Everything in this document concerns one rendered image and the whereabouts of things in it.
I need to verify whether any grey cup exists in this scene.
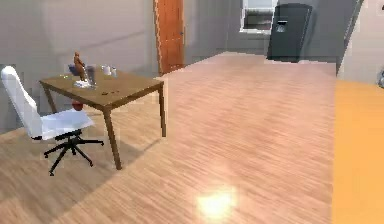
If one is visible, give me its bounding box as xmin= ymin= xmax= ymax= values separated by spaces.
xmin=85 ymin=65 xmax=98 ymax=87

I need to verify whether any white framed window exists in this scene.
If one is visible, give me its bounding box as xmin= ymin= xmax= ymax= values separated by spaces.
xmin=239 ymin=0 xmax=279 ymax=35

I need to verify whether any orange wooden door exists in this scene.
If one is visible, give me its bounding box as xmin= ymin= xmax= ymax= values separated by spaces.
xmin=153 ymin=0 xmax=185 ymax=76

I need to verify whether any black fridge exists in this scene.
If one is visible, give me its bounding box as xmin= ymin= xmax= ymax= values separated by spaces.
xmin=266 ymin=2 xmax=314 ymax=63

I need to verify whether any white office chair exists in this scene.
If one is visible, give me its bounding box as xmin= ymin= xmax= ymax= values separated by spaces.
xmin=0 ymin=65 xmax=105 ymax=177

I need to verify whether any brown figure statue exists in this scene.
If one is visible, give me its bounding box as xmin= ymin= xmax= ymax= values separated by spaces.
xmin=73 ymin=51 xmax=92 ymax=89

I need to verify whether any brown wooden table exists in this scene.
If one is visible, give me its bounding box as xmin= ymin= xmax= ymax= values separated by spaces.
xmin=39 ymin=68 xmax=167 ymax=171

